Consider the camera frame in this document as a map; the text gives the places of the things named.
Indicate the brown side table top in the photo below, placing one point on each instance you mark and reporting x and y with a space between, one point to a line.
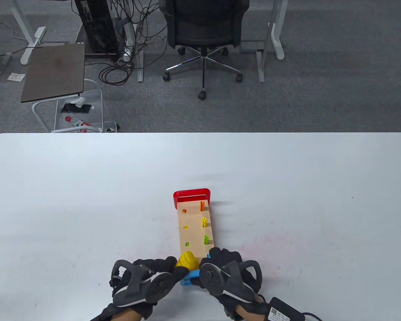
53 70

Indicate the person's left forearm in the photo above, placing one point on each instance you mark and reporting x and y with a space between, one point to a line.
130 316

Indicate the paper sheet on floor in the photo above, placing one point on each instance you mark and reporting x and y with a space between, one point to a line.
16 77

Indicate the red-capped bottle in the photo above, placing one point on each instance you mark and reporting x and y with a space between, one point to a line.
78 123

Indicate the black smartphone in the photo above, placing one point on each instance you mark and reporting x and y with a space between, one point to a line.
75 108

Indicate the person's left hand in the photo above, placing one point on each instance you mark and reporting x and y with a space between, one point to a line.
160 264

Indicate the grey desk leg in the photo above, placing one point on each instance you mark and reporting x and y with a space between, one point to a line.
261 67
138 67

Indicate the grey round glove tracker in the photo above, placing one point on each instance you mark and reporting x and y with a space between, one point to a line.
210 277
157 287

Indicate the person's right hand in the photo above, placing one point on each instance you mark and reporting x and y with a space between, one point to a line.
225 255

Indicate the black computer tower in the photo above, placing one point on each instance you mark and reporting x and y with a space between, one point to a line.
97 23

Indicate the rainbow wooden hammer bench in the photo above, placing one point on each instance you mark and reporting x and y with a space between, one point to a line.
195 220

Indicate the black wrist box with label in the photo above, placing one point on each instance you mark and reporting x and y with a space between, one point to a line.
284 312

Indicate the clear plastic storage bin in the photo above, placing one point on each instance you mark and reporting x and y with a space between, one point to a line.
95 100

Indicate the white power strip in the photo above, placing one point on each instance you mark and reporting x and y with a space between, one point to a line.
127 53

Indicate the black office chair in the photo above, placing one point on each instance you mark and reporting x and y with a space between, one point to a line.
204 26

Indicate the white crumpled paper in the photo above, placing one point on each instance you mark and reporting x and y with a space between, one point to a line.
78 101

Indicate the white metal table frame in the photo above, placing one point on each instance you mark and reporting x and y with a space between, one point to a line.
36 112

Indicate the yellow toy hammer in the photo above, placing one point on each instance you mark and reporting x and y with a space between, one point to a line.
187 260

